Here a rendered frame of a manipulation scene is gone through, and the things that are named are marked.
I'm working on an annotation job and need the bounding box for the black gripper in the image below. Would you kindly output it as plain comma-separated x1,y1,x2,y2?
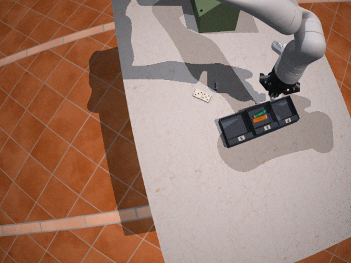
259,65,300,99

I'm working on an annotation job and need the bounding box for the orange battery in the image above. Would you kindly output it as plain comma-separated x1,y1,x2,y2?
252,114,267,124

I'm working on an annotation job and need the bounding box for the white domino tile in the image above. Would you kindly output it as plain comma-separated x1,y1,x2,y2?
193,89,211,103

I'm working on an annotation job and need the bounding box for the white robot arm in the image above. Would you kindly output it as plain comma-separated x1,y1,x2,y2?
216,0,326,84

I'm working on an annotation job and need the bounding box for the dark grey rack of three labelled bins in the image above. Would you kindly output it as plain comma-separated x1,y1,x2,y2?
219,95,300,148

